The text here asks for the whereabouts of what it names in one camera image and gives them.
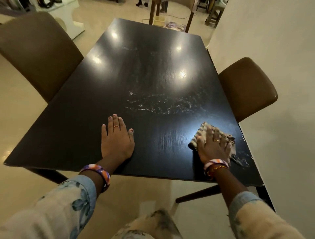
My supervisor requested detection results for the person's right hand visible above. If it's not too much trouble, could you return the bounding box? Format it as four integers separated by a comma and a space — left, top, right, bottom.
196, 127, 233, 165

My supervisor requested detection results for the person's left hand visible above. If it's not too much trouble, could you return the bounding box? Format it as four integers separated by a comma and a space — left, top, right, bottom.
101, 114, 135, 163

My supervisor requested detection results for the striped cloth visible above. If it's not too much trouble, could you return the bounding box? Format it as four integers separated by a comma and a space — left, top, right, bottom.
188, 121, 237, 158

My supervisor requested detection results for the brown chair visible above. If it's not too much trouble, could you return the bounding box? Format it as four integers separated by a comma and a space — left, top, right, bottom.
0, 11, 85, 103
218, 57, 279, 123

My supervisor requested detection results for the floral placemat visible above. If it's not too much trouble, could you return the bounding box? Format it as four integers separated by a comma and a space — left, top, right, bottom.
163, 21, 187, 32

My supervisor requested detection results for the person's right forearm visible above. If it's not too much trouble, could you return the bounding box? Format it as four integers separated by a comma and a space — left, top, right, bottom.
214, 167, 307, 239

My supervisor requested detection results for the person's floral cream garment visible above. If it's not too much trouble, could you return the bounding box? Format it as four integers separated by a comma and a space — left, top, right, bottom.
112, 208, 184, 239

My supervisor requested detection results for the white purple bangle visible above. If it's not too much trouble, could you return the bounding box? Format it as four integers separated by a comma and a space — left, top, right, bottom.
203, 159, 230, 173

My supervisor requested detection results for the orange purple bangle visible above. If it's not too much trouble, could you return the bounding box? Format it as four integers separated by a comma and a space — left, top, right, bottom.
78, 164, 111, 193

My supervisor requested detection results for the black table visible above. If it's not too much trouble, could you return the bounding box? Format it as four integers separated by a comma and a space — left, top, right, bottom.
3, 17, 276, 212

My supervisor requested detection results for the cream plastic basket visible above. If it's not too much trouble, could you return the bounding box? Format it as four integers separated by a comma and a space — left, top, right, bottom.
153, 15, 166, 27

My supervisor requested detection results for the white coffee table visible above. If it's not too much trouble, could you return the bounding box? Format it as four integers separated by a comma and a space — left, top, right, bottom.
32, 0, 85, 40

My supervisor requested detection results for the wooden beige armchair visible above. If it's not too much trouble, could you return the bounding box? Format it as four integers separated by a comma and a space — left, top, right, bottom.
148, 0, 197, 33

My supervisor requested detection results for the wooden stool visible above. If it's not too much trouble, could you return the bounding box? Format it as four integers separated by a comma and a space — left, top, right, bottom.
204, 0, 227, 28

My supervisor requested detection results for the black gadget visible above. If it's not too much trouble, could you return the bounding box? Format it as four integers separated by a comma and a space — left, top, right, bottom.
38, 0, 62, 8

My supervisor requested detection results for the red yellow thread bracelet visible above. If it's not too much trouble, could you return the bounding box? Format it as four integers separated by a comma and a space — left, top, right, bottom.
206, 165, 229, 181

